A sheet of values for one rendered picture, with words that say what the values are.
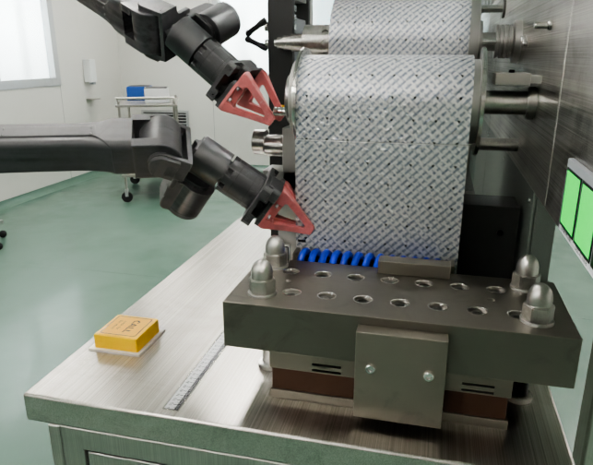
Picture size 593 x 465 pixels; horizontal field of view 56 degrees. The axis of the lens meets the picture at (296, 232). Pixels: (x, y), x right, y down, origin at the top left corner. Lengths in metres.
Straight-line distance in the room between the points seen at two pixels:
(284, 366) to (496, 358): 0.25
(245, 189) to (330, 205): 0.12
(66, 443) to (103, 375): 0.09
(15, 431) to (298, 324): 1.84
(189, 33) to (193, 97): 6.06
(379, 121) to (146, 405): 0.48
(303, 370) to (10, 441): 1.76
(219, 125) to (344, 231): 6.07
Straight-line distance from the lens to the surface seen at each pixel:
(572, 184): 0.57
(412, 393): 0.67
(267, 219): 0.81
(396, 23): 1.02
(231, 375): 0.79
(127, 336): 0.86
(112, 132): 0.78
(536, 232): 0.84
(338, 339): 0.67
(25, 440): 2.35
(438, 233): 0.81
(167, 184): 0.83
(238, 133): 6.79
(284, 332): 0.68
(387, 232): 0.81
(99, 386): 0.80
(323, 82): 0.80
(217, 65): 0.88
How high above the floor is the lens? 1.31
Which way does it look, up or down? 18 degrees down
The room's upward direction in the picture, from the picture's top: straight up
